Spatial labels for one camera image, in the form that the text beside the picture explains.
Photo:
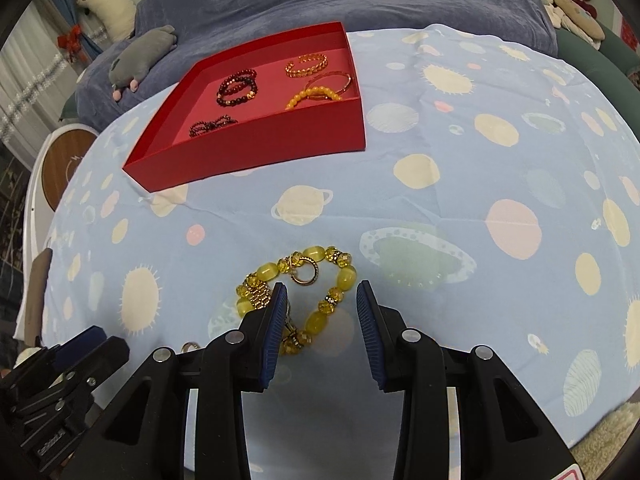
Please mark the red bow curtain tie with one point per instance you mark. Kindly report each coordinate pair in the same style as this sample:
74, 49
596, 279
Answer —
70, 43

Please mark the white sheer curtain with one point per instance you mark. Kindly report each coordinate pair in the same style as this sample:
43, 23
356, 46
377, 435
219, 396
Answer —
36, 78

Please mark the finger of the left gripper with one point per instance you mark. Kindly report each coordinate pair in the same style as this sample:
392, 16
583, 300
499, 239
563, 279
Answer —
73, 351
81, 380

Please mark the grey plush mouse toy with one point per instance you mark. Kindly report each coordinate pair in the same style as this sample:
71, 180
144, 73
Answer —
128, 70

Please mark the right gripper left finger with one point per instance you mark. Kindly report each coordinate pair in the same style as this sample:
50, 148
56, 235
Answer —
241, 360

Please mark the red jewelry tray box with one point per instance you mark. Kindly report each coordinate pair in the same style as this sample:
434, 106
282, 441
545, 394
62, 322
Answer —
247, 107

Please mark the thin gold bangle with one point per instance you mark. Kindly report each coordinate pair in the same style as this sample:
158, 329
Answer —
336, 80

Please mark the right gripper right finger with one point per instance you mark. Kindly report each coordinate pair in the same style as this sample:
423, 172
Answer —
403, 359

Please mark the green sofa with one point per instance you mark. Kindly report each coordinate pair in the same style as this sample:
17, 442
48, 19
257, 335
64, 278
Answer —
614, 69

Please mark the planet-print blue tablecloth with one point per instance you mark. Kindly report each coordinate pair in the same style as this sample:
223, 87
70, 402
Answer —
496, 202

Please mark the gold hoop earring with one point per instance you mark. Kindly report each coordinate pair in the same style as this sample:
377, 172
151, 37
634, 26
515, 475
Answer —
190, 346

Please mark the white plush toy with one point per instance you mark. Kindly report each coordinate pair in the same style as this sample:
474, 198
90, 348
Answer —
117, 16

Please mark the blue velvet blanket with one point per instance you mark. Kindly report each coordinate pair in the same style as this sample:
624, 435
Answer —
205, 27

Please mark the white wood-top round appliance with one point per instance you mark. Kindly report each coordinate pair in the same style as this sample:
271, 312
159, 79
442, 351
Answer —
55, 165

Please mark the beige spotted plush toy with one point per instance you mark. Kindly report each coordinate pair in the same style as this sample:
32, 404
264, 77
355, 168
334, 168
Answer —
568, 15

